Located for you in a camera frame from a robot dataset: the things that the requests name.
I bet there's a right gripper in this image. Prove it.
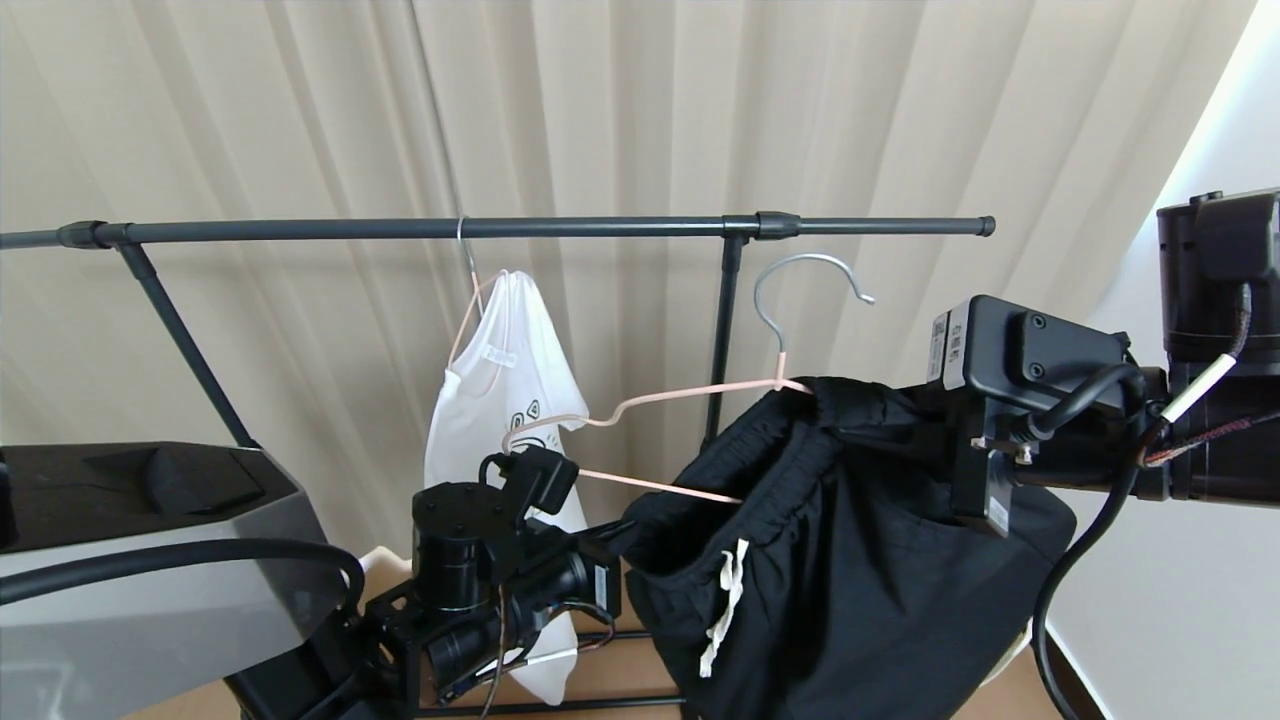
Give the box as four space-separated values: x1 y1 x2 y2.
950 365 1280 539

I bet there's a beige curtain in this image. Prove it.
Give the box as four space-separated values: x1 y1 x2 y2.
0 0 1261 561

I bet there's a white laundry basket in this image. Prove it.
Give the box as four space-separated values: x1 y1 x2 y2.
975 618 1033 701

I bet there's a pink clothes hanger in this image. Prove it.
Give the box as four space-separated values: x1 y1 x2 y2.
500 253 877 506
447 217 511 366

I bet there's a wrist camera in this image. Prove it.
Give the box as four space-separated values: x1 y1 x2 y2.
480 445 581 518
925 295 1148 441

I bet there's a black clothes rack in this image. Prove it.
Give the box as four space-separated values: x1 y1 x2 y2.
0 212 998 720

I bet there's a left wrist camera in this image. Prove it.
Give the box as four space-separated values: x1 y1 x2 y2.
480 445 581 518

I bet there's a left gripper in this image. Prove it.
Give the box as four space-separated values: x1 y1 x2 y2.
425 548 624 703

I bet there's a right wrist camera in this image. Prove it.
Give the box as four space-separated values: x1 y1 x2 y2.
925 295 1148 441

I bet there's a white printed t-shirt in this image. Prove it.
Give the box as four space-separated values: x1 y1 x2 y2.
423 270 591 706

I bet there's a black garment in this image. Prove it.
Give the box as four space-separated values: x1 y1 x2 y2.
610 377 1079 720

